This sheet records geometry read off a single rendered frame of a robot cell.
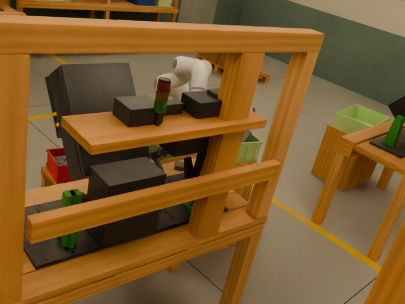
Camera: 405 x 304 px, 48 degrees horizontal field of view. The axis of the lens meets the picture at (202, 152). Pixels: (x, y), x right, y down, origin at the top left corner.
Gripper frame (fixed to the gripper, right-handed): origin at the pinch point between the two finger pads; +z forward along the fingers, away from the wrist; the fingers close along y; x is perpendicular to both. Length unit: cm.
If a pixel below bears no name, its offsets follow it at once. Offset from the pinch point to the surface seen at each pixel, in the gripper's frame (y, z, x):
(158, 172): 17.9, 11.0, 9.3
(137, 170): 16.3, 19.1, 4.3
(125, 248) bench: -1.1, 34.8, 33.8
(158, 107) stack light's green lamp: 55, 15, -11
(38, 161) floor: -233, 6, -64
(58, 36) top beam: 85, 49, -36
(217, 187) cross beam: 26.3, -8.8, 28.0
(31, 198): -31, 58, -9
